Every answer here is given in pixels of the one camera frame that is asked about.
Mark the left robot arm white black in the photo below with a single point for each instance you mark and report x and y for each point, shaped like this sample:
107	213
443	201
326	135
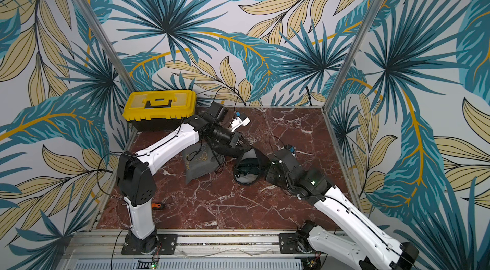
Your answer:
135	173

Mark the yellow black toolbox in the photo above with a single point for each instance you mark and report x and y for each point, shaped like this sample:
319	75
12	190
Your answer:
150	111

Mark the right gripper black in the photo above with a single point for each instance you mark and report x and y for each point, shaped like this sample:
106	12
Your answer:
274	166

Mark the grey fabric pouch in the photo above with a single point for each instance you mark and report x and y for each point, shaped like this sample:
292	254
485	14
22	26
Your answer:
199	160

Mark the black pouch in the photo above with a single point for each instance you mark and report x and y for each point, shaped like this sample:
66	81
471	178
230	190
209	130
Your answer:
246	152

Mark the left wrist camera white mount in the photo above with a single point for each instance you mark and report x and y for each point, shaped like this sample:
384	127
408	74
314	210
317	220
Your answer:
240	120

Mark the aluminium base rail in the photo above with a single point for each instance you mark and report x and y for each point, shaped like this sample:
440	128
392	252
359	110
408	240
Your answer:
194	249

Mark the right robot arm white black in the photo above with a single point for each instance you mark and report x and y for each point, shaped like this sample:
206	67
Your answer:
368	247

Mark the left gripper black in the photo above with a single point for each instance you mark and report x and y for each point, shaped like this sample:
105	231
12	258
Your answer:
235	139

